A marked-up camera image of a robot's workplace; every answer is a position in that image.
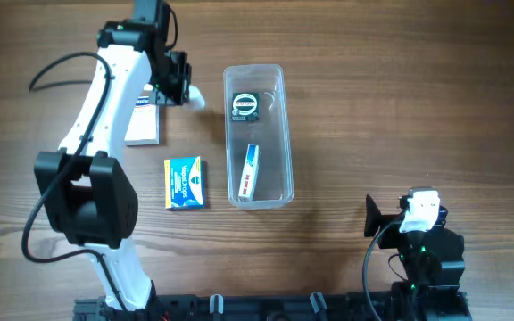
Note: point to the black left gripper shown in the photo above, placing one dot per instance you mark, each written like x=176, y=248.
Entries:
x=177, y=83

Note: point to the white Panadol box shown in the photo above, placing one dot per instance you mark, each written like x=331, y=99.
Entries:
x=249, y=173

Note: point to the clear plastic container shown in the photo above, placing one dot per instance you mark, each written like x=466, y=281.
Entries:
x=275, y=183

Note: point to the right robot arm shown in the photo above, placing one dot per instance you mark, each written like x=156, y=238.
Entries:
x=431, y=256

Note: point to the small white sanitizer bottle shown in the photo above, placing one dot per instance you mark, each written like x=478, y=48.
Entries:
x=195, y=100

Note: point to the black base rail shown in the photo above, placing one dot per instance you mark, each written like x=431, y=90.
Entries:
x=316, y=306

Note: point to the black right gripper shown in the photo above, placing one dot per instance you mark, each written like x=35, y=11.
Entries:
x=393, y=221

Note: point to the blue yellow VapoDrops box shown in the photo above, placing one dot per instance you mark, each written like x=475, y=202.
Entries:
x=184, y=183

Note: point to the white Hansaplast plaster box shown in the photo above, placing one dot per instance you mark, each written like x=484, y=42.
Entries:
x=143, y=128

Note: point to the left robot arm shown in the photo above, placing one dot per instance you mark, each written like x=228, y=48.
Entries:
x=83, y=188

